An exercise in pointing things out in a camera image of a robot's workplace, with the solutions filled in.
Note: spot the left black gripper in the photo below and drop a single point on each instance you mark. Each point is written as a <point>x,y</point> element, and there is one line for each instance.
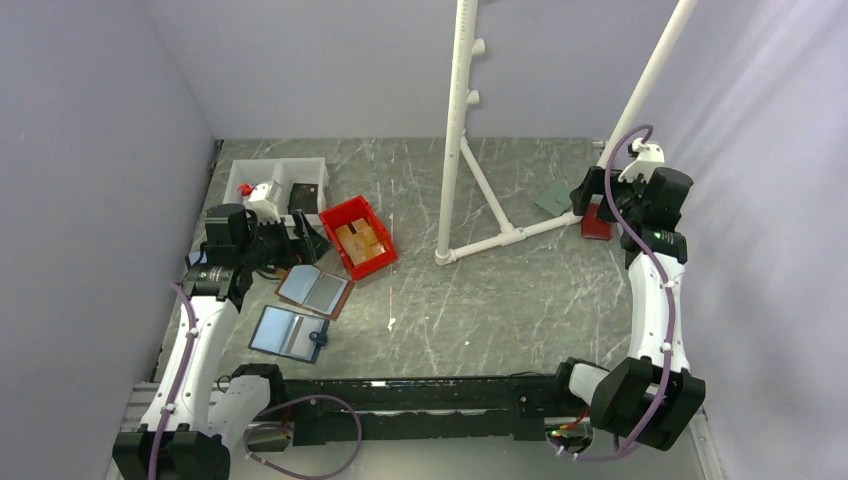
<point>302,250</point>

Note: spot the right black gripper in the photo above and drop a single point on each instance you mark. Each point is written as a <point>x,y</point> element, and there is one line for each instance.
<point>591,185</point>

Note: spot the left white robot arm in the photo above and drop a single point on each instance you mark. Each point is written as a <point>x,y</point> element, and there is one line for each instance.
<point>184,433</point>

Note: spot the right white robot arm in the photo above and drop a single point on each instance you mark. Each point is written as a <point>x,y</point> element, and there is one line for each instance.
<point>651,395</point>

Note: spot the navy blue card holder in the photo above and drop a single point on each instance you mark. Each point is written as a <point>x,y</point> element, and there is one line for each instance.
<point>289,334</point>

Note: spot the red plastic bin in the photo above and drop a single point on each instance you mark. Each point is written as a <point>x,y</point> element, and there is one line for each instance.
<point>348,211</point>

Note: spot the brown boxes in red bin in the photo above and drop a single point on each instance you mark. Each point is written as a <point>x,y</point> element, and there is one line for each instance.
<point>359,241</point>

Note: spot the black wallet in bin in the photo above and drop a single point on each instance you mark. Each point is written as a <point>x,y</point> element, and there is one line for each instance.
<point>304,197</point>

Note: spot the red leather wallet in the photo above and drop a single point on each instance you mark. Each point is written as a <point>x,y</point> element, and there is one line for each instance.
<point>592,228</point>

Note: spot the white two-compartment bin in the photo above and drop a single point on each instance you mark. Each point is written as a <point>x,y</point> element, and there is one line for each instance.
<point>285,171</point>

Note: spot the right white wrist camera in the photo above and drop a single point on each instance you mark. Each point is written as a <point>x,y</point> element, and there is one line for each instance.
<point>646,157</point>

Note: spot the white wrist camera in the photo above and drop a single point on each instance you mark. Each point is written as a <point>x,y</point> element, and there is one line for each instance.
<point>646,157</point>
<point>263,199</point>

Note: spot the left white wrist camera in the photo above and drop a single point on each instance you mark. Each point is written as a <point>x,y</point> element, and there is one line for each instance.
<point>263,199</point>

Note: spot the white PVC pipe frame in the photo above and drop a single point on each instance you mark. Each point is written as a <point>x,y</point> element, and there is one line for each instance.
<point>546,69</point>

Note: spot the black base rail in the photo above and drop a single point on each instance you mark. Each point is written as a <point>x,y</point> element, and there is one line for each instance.
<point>521,407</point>

